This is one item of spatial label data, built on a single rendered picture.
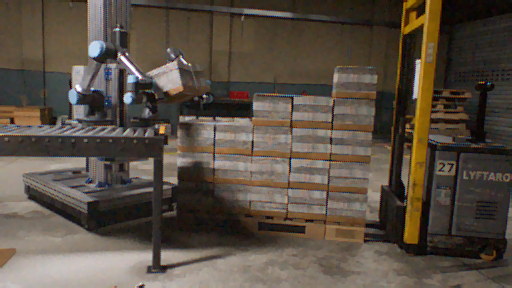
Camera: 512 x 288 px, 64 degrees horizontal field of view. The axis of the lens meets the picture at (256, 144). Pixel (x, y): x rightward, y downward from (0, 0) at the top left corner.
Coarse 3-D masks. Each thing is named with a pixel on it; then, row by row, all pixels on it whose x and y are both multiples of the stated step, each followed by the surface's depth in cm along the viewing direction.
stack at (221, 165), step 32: (192, 128) 309; (224, 128) 306; (256, 128) 303; (288, 128) 300; (192, 160) 311; (224, 160) 308; (256, 160) 305; (288, 160) 302; (320, 160) 300; (192, 192) 316; (224, 192) 313; (256, 192) 308; (288, 192) 306; (320, 192) 302; (192, 224) 318; (224, 224) 329; (256, 224) 311; (320, 224) 305
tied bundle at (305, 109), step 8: (296, 104) 297; (304, 104) 296; (312, 104) 296; (320, 104) 294; (328, 104) 294; (296, 112) 297; (304, 112) 297; (312, 112) 296; (320, 112) 296; (328, 112) 295; (296, 120) 298; (304, 120) 297; (312, 120) 297; (320, 120) 296; (328, 120) 295; (312, 128) 299
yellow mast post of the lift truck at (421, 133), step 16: (432, 0) 259; (432, 16) 260; (432, 32) 261; (432, 48) 262; (432, 64) 264; (432, 80) 265; (432, 96) 266; (416, 112) 271; (416, 128) 270; (416, 144) 271; (416, 160) 272; (416, 176) 273; (416, 192) 275; (416, 208) 276; (416, 224) 277; (416, 240) 279
